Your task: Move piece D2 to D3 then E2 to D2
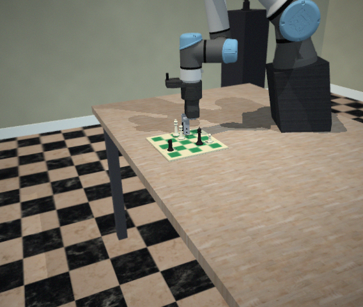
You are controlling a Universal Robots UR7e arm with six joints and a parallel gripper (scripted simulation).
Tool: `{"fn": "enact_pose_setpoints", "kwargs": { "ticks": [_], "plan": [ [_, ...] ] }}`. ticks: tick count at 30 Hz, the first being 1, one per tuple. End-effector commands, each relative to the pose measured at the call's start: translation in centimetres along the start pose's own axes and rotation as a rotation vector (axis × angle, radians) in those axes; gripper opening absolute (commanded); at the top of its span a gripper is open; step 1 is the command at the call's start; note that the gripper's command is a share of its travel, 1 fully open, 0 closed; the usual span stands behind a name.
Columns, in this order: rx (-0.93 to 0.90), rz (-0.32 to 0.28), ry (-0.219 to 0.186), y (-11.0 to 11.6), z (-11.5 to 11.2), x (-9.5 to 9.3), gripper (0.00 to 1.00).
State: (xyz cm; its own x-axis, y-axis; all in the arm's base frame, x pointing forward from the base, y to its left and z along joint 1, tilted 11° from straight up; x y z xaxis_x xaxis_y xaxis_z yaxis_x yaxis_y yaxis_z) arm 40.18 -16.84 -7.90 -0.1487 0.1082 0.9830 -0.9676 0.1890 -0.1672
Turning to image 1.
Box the green and cream chessboard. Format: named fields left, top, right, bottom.
left=146, top=128, right=228, bottom=162

